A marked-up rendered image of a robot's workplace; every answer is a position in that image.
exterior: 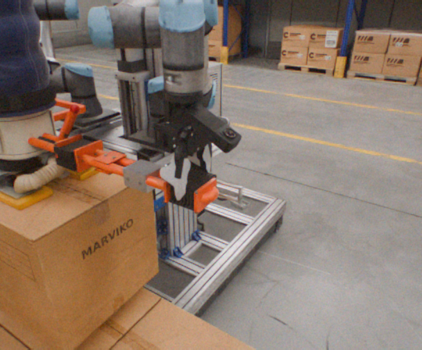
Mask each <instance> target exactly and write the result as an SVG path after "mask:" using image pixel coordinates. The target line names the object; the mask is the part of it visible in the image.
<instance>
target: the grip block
mask: <svg viewBox="0 0 422 350"><path fill-rule="evenodd" d="M53 145H54V146H53V150H54V153H55V154H56V164H57V165H60V166H62V167H66V169H70V170H72V171H74V172H75V171H77V169H78V172H82V171H85V170H86V169H89V167H93V166H91V165H87V164H85V163H82V162H81V157H82V155H85V154H86V155H89V156H93V157H95V156H94V152H95V151H96V150H97V149H98V150H102V151H103V140H98V139H96V138H94V137H90V136H88V135H83V139H82V135H81V134H78V135H74V136H72V137H69V138H65V140H62V141H59V142H56V143H53ZM95 158H96V157H95ZM76 167H77V168H76Z"/></svg>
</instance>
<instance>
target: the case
mask: <svg viewBox="0 0 422 350"><path fill-rule="evenodd" d="M44 186H46V187H48V188H50V189H52V190H53V195H51V196H50V197H48V198H46V199H44V200H42V201H39V202H37V203H34V204H33V205H30V206H29V207H27V208H25V209H23V210H17V209H14V208H12V207H10V206H9V205H7V204H5V203H3V202H1V201H0V310H1V311H3V312H4V313H6V314H7V315H8V316H9V317H11V318H12V319H14V320H15V321H16V322H18V324H20V325H21V326H23V327H24V328H26V329H27V330H29V331H31V333H32V334H34V335H35V336H37V337H38V338H40V339H41V340H43V342H45V343H46V344H47V345H49V346H50V347H52V348H53V349H55V350H74V349H75V348H76V347H78V346H79V345H80V344H81V342H83V341H84V340H85V339H87V338H88V337H89V335H90V334H92V333H93V332H94V331H95V330H96V329H97V328H98V327H99V326H100V325H102V323H104V322H105V321H106V320H107V319H108V318H109V317H110V316H111V315H113V314H114V313H115V311H117V310H118V309H119V308H120V307H122V306H123V304H124V303H126V302H127V300H129V299H130V298H131V297H132V296H133V295H134V294H135V293H136V292H138V291H139V290H140V289H141V288H142V287H143V286H144V285H145V284H147V283H148V282H149V281H150V280H151V278H153V277H154V276H155V275H156V274H157V273H158V253H157V243H156V233H155V215H154V205H153V190H152V191H151V192H148V193H145V192H141V191H138V190H135V189H133V188H132V187H128V186H126V185H124V177H123V176H120V175H117V174H110V175H107V174H104V173H102V172H99V173H98V174H95V175H93V176H90V177H88V178H87V179H85V180H84V181H78V180H76V179H73V178H71V177H70V176H66V177H63V178H62V179H60V178H59V177H56V178H55V179H54V180H52V181H51V182H48V183H45V185H44Z"/></svg>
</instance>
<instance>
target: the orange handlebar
mask: <svg viewBox="0 0 422 350"><path fill-rule="evenodd" d="M72 104H77V103H72V102H68V101H65V100H62V99H56V105H55V106H60V107H63V108H68V110H65V111H62V112H57V113H55V114H53V119H54V122H56V121H60V120H62V119H64V118H65V117H66V115H67V114H68V112H69V107H70V105H72ZM77 105H79V107H80V112H79V113H78V114H81V113H85V112H86V107H85V106H84V105H80V104H77ZM42 137H45V138H49V139H50V140H53V141H56V140H57V138H58V136H55V135H51V134H48V133H44V134H43V136H42ZM28 143H29V144H30V145H33V146H36V147H39V148H42V149H44V150H46V151H50V152H53V153H54V150H53V146H54V145H53V144H52V143H50V142H45V141H43V140H41V139H38V138H36V137H30V138H29V139H28ZM94 156H95V157H96V158H95V157H93V156H89V155H86V154H85V155H82V157H81V162H82V163H85V164H87V165H91V166H94V167H96V169H95V171H98V172H102V173H104V174H107V175H110V174H117V175H120V176H124V174H123V168H124V167H125V166H127V165H130V164H132V163H134V162H136V161H134V160H131V159H127V158H125V156H126V154H123V153H118V152H116V151H109V152H106V151H102V150H98V149H97V150H96V151H95V152H94ZM158 177H160V179H158V178H156V177H154V176H148V177H147V180H146V182H145V183H146V184H147V185H150V186H152V187H155V188H157V189H158V190H162V191H164V181H165V180H164V179H163V178H162V177H161V175H160V172H158ZM161 179H162V180H161ZM218 196H219V191H218V189H217V188H216V187H215V186H214V187H213V188H211V190H210V191H209V192H206V193H205V194H204V195H203V196H202V199H201V202H202V203H211V202H213V201H215V199H216V198H217V197H218Z"/></svg>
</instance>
